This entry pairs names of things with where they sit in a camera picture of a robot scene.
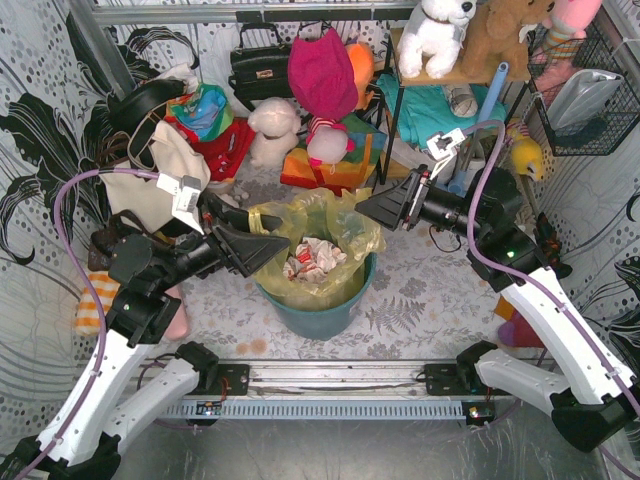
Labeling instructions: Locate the orange plush toy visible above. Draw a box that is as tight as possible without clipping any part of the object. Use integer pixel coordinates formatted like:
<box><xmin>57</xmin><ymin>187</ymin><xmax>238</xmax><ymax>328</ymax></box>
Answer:
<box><xmin>346</xmin><ymin>42</ymin><xmax>374</xmax><ymax>110</ymax></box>

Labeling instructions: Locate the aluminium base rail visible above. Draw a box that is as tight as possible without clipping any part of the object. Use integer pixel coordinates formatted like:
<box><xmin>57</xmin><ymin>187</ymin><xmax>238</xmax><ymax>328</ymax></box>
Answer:
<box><xmin>74</xmin><ymin>357</ymin><xmax>611</xmax><ymax>421</ymax></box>

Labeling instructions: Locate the brown patterned bag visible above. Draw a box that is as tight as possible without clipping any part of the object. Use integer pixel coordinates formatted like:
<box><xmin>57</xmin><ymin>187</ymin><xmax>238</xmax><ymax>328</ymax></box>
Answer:
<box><xmin>88</xmin><ymin>209</ymin><xmax>150</xmax><ymax>272</ymax></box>

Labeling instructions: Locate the white plush dog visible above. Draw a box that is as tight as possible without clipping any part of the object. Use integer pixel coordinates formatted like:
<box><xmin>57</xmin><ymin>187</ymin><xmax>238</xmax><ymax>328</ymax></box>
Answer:
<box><xmin>397</xmin><ymin>0</ymin><xmax>477</xmax><ymax>79</ymax></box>

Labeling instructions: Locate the magenta cloth bag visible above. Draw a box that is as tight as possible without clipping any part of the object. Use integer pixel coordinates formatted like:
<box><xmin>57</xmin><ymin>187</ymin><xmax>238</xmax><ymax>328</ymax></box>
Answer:
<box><xmin>287</xmin><ymin>27</ymin><xmax>358</xmax><ymax>120</ymax></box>

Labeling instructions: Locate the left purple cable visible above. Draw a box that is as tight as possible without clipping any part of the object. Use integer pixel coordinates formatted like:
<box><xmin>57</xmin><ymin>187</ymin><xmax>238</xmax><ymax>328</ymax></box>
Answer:
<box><xmin>14</xmin><ymin>167</ymin><xmax>166</xmax><ymax>480</ymax></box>

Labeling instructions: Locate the yellow plush duck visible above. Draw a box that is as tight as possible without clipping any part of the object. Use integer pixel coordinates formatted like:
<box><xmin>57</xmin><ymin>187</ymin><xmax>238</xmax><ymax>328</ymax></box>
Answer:
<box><xmin>507</xmin><ymin>122</ymin><xmax>543</xmax><ymax>182</ymax></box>

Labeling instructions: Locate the purple cable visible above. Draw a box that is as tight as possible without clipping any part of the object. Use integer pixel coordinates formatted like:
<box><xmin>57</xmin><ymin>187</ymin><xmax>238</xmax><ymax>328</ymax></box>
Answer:
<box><xmin>14</xmin><ymin>167</ymin><xmax>166</xmax><ymax>480</ymax></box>
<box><xmin>462</xmin><ymin>119</ymin><xmax>640</xmax><ymax>479</ymax></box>

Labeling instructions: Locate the cream canvas tote bag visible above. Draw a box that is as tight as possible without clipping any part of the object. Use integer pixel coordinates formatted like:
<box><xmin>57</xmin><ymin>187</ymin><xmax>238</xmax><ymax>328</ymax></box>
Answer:
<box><xmin>95</xmin><ymin>119</ymin><xmax>212</xmax><ymax>235</ymax></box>

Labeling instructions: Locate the black leather handbag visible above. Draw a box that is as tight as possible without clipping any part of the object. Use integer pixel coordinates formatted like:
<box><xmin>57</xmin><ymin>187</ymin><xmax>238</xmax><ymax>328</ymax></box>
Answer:
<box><xmin>228</xmin><ymin>23</ymin><xmax>294</xmax><ymax>109</ymax></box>

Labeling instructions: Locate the silver foil pouch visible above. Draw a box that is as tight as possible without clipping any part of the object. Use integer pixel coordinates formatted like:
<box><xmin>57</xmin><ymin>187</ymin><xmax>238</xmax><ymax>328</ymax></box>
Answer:
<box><xmin>547</xmin><ymin>69</ymin><xmax>624</xmax><ymax>130</ymax></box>

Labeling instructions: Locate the yellow trash bag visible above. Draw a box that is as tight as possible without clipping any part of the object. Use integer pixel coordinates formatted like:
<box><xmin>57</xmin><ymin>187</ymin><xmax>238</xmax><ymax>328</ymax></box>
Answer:
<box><xmin>249</xmin><ymin>188</ymin><xmax>386</xmax><ymax>311</ymax></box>

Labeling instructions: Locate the teal trash bin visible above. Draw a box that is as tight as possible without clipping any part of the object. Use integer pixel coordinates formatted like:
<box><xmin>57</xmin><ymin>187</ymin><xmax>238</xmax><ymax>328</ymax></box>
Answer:
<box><xmin>257</xmin><ymin>253</ymin><xmax>377</xmax><ymax>341</ymax></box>

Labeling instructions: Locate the rainbow striped cloth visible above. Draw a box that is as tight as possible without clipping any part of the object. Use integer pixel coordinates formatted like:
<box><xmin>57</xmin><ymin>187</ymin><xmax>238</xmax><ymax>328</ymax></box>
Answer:
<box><xmin>280</xmin><ymin>132</ymin><xmax>387</xmax><ymax>196</ymax></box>

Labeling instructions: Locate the teal folded cloth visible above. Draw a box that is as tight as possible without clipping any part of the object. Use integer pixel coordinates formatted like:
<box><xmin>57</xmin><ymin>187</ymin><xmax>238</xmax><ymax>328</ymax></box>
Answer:
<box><xmin>376</xmin><ymin>74</ymin><xmax>507</xmax><ymax>148</ymax></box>

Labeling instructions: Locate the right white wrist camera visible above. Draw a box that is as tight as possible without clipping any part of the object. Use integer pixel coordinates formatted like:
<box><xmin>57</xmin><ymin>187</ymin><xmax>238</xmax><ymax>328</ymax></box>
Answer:
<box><xmin>426</xmin><ymin>128</ymin><xmax>466</xmax><ymax>177</ymax></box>

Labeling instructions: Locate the black wire basket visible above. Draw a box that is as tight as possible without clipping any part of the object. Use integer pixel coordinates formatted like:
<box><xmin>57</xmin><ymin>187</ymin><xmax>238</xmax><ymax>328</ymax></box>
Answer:
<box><xmin>528</xmin><ymin>24</ymin><xmax>639</xmax><ymax>157</ymax></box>

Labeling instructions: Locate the wooden shelf rack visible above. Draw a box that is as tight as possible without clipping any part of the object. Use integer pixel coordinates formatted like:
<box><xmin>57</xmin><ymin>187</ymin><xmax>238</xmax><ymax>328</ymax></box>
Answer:
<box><xmin>376</xmin><ymin>28</ymin><xmax>530</xmax><ymax>185</ymax></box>

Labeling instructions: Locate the blue handled mop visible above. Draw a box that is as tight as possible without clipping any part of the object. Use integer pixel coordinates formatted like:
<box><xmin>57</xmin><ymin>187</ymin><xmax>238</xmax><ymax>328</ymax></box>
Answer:
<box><xmin>447</xmin><ymin>61</ymin><xmax>510</xmax><ymax>197</ymax></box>

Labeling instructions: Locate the colorful printed bag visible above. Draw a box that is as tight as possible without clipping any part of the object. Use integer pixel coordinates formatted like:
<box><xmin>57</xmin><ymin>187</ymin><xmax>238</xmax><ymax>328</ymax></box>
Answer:
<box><xmin>164</xmin><ymin>84</ymin><xmax>234</xmax><ymax>142</ymax></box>

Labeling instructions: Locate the brown teddy bear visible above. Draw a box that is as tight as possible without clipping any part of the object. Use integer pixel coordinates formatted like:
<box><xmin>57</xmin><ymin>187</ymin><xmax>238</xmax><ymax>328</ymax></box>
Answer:
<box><xmin>461</xmin><ymin>0</ymin><xmax>555</xmax><ymax>80</ymax></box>

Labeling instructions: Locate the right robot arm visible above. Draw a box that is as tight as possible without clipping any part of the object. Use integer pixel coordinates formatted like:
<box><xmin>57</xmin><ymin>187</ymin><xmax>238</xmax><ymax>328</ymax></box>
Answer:
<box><xmin>355</xmin><ymin>166</ymin><xmax>639</xmax><ymax>452</ymax></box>

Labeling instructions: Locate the cream plush lamb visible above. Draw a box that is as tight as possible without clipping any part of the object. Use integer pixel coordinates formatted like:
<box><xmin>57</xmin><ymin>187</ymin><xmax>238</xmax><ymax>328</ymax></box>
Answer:
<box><xmin>248</xmin><ymin>97</ymin><xmax>301</xmax><ymax>168</ymax></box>

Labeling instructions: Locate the crumpled paper trash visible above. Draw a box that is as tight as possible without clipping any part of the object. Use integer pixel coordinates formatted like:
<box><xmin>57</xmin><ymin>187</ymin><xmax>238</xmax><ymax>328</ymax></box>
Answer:
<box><xmin>282</xmin><ymin>237</ymin><xmax>347</xmax><ymax>284</ymax></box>

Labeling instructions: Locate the orange checkered towel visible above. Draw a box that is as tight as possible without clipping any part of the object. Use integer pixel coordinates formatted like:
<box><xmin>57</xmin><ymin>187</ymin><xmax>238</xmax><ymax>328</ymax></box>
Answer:
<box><xmin>74</xmin><ymin>271</ymin><xmax>120</xmax><ymax>336</ymax></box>

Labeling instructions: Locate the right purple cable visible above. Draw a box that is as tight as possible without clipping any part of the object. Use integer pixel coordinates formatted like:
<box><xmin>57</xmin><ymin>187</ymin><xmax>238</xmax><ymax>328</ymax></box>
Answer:
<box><xmin>462</xmin><ymin>119</ymin><xmax>640</xmax><ymax>479</ymax></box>

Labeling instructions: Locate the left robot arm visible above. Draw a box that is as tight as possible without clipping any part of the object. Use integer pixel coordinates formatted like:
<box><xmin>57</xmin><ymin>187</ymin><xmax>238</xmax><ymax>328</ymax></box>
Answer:
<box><xmin>1</xmin><ymin>194</ymin><xmax>290</xmax><ymax>479</ymax></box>

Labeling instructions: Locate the red cloth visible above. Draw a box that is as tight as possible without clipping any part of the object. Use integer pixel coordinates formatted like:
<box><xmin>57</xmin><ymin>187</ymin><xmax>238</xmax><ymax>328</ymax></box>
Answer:
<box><xmin>191</xmin><ymin>118</ymin><xmax>256</xmax><ymax>182</ymax></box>

